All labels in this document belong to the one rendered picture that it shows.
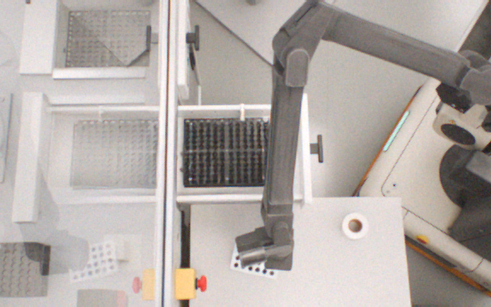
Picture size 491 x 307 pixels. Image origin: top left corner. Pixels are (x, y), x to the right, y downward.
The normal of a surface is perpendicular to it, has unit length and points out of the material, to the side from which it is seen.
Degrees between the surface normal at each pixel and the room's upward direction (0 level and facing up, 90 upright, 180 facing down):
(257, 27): 5
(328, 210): 0
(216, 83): 0
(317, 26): 46
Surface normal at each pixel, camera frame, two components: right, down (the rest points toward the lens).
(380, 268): 0.00, -0.25
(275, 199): 0.13, 0.29
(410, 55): 0.15, 0.54
